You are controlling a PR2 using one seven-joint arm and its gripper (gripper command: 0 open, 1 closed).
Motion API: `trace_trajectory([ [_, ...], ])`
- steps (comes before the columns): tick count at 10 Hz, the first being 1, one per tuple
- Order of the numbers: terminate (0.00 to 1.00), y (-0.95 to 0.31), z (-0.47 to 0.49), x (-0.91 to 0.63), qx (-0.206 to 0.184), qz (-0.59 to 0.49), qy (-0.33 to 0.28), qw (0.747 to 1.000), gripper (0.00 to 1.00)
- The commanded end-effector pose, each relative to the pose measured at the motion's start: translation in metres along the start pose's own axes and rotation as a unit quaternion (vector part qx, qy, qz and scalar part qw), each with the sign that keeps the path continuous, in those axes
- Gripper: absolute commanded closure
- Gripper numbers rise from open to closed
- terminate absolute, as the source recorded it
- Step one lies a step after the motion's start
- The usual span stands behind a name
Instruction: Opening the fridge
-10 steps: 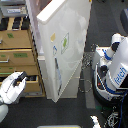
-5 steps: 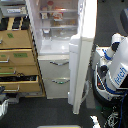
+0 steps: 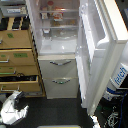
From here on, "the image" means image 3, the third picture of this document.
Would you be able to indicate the white fridge door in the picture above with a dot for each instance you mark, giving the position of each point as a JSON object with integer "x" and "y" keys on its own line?
{"x": 102, "y": 37}

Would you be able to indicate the upper fridge drawer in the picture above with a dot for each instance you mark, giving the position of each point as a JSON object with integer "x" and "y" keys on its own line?
{"x": 58, "y": 66}

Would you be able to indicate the lower fridge drawer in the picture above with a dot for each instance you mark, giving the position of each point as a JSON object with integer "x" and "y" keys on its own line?
{"x": 61, "y": 88}

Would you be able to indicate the white refrigerator body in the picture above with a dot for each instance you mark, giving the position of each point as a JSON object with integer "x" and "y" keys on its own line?
{"x": 54, "y": 37}

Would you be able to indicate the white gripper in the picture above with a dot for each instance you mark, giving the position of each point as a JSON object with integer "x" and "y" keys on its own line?
{"x": 9, "y": 114}

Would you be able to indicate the wooden drawer cabinet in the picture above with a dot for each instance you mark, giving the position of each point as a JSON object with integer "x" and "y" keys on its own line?
{"x": 19, "y": 68}

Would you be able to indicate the red-capped food jar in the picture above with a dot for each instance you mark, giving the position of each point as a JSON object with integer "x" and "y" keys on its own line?
{"x": 50, "y": 5}

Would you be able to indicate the orange food package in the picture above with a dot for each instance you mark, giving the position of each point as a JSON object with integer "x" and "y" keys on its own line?
{"x": 58, "y": 14}

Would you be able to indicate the grey box on cabinet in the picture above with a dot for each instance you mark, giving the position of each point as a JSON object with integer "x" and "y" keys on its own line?
{"x": 12, "y": 11}

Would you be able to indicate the white blue mobile robot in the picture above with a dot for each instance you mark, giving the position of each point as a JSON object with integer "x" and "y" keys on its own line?
{"x": 118, "y": 83}

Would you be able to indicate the fridge drawer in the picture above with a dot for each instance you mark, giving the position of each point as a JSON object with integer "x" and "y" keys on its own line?
{"x": 61, "y": 88}
{"x": 58, "y": 66}

